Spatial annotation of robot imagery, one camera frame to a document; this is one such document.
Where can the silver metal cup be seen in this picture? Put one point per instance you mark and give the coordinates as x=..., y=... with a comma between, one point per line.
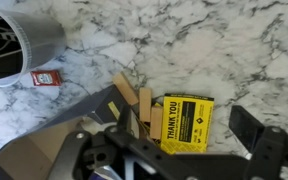
x=40, y=40

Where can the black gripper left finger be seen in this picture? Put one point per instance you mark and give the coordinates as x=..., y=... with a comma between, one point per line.
x=124, y=118

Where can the plain wooden block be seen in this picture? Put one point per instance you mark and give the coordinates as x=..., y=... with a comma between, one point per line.
x=125, y=88
x=145, y=105
x=156, y=121

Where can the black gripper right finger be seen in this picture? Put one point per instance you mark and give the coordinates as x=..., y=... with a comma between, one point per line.
x=247, y=130

